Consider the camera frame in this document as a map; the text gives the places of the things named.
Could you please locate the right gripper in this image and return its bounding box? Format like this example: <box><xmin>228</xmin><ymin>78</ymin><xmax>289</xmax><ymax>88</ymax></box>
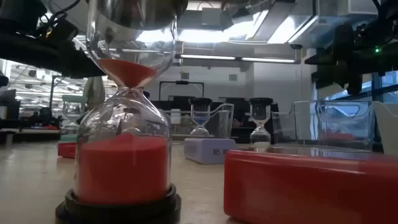
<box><xmin>305</xmin><ymin>39</ymin><xmax>398</xmax><ymax>96</ymax></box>

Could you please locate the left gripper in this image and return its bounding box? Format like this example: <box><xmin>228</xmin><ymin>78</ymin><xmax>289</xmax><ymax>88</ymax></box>
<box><xmin>0</xmin><ymin>30</ymin><xmax>105</xmax><ymax>79</ymax></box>

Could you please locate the green-capped hourglass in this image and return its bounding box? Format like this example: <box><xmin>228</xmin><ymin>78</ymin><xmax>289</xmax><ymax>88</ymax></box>
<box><xmin>58</xmin><ymin>95</ymin><xmax>89</xmax><ymax>144</ymax></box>

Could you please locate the red digital timer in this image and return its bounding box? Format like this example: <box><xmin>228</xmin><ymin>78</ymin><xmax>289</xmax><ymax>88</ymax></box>
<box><xmin>57</xmin><ymin>142</ymin><xmax>78</xmax><ymax>159</ymax></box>

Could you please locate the hourglass with white sand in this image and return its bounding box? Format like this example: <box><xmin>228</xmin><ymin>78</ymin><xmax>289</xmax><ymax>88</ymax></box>
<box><xmin>248</xmin><ymin>97</ymin><xmax>274</xmax><ymax>149</ymax></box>

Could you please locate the red power adapter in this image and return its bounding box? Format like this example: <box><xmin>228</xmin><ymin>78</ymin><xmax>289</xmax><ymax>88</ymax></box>
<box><xmin>223</xmin><ymin>149</ymin><xmax>398</xmax><ymax>224</ymax></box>

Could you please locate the hourglass with blue sand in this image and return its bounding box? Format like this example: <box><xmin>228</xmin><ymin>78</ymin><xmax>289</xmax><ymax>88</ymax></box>
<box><xmin>189</xmin><ymin>97</ymin><xmax>213</xmax><ymax>138</ymax></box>

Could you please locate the lavender power adapter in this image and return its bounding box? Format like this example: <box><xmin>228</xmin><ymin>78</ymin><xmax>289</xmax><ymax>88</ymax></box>
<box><xmin>183</xmin><ymin>138</ymin><xmax>236</xmax><ymax>165</ymax></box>

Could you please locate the clear plastic bin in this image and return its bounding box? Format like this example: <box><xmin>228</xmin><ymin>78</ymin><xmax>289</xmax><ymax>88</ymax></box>
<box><xmin>169</xmin><ymin>103</ymin><xmax>235</xmax><ymax>142</ymax></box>
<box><xmin>271</xmin><ymin>99</ymin><xmax>376</xmax><ymax>153</ymax></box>

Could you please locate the small red object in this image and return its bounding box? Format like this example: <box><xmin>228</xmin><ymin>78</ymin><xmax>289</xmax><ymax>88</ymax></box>
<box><xmin>322</xmin><ymin>132</ymin><xmax>355</xmax><ymax>142</ymax></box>

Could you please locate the cluttered background workbench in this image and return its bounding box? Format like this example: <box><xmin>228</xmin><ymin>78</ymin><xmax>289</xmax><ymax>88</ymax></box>
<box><xmin>0</xmin><ymin>105</ymin><xmax>62</xmax><ymax>144</ymax></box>

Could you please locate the black background monitor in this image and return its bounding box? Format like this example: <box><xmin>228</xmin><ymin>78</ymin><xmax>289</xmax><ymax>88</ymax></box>
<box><xmin>0</xmin><ymin>88</ymin><xmax>21</xmax><ymax>121</ymax></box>

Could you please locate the row of black cabinets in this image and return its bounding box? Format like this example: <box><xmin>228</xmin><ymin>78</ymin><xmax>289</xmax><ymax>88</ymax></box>
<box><xmin>150</xmin><ymin>95</ymin><xmax>280</xmax><ymax>144</ymax></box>

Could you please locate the white cylindrical container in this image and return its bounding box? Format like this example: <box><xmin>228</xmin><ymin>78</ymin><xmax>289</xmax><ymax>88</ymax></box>
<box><xmin>170</xmin><ymin>108</ymin><xmax>182</xmax><ymax>125</ymax></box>

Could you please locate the hourglass with red sand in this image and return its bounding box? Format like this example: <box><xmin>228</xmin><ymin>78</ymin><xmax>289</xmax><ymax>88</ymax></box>
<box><xmin>55</xmin><ymin>0</ymin><xmax>183</xmax><ymax>224</ymax></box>

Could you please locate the long ceiling light fixture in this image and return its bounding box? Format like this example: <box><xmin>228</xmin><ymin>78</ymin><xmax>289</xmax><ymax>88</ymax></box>
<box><xmin>175</xmin><ymin>53</ymin><xmax>302</xmax><ymax>65</ymax></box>

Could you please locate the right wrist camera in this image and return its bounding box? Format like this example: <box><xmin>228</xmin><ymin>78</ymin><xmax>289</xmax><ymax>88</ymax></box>
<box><xmin>333</xmin><ymin>24</ymin><xmax>356</xmax><ymax>53</ymax></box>

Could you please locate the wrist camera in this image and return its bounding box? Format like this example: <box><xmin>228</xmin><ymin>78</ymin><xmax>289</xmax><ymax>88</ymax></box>
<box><xmin>46</xmin><ymin>12</ymin><xmax>79</xmax><ymax>44</ymax></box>
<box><xmin>333</xmin><ymin>24</ymin><xmax>356</xmax><ymax>53</ymax></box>

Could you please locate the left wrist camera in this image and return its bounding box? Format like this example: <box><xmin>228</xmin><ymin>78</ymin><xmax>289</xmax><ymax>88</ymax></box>
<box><xmin>46</xmin><ymin>12</ymin><xmax>79</xmax><ymax>44</ymax></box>

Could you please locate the glass window wall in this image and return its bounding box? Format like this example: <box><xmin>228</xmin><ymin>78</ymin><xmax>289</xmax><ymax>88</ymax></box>
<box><xmin>362</xmin><ymin>71</ymin><xmax>398</xmax><ymax>105</ymax></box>

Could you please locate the black background gantry frame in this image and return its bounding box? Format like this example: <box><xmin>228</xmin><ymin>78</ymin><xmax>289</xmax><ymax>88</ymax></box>
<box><xmin>159</xmin><ymin>80</ymin><xmax>205</xmax><ymax>101</ymax></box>

